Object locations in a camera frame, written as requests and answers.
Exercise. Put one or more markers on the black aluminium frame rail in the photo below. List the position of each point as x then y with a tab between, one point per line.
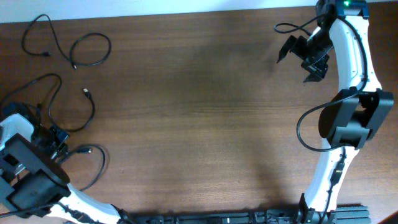
217	217

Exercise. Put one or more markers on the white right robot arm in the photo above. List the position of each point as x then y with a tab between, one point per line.
349	120

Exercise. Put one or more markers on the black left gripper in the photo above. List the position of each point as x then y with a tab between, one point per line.
62	137

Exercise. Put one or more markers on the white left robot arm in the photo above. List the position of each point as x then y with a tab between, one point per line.
32	181

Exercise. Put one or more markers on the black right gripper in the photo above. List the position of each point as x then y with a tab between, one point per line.
315	68

